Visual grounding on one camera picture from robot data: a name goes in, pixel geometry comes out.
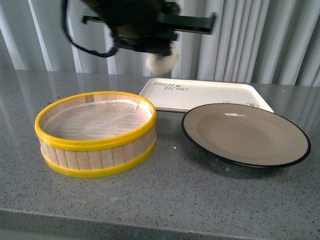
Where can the brown plate with black rim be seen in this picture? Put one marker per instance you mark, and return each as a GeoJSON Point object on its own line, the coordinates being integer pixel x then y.
{"type": "Point", "coordinates": [245, 135]}

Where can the cream bear serving tray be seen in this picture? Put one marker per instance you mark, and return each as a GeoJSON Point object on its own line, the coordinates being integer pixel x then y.
{"type": "Point", "coordinates": [179, 95]}

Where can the grey pleated curtain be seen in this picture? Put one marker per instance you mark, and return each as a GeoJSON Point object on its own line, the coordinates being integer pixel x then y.
{"type": "Point", "coordinates": [258, 41]}

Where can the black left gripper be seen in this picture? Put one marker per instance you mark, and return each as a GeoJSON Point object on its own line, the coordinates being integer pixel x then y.
{"type": "Point", "coordinates": [147, 26]}

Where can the white steamed bun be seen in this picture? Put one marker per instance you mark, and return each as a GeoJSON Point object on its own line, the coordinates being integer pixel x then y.
{"type": "Point", "coordinates": [160, 64]}

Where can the white steamer liner paper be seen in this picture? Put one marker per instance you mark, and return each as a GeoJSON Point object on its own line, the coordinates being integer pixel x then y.
{"type": "Point", "coordinates": [97, 120]}

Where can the yellow rimmed bamboo steamer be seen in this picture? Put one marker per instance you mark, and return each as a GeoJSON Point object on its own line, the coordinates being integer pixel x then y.
{"type": "Point", "coordinates": [101, 157]}

